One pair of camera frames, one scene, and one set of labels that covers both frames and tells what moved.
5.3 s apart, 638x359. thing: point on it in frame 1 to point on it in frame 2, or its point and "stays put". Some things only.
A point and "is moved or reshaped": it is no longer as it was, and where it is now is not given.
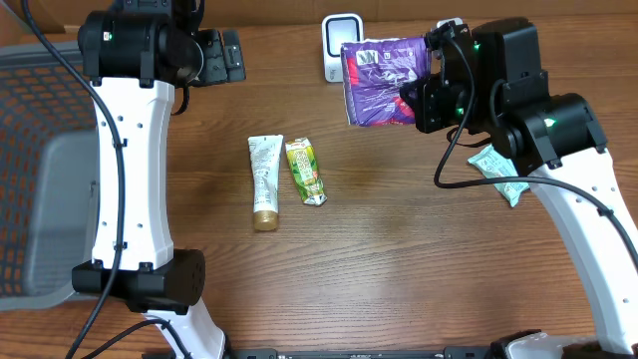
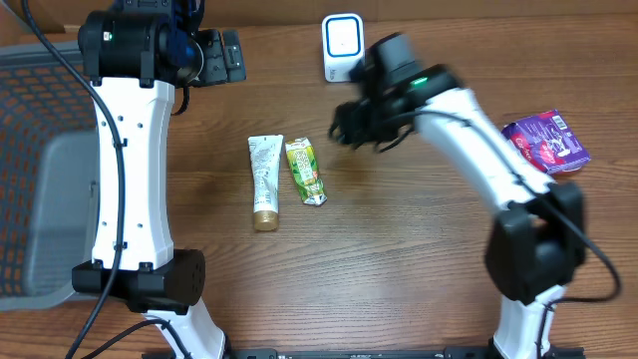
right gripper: (424, 99) to (349, 128)
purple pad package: (374, 72) is moved or reshaped
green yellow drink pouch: (306, 172) stays put
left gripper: (219, 57) stays put
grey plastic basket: (47, 175) stays put
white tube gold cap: (265, 153) stays put
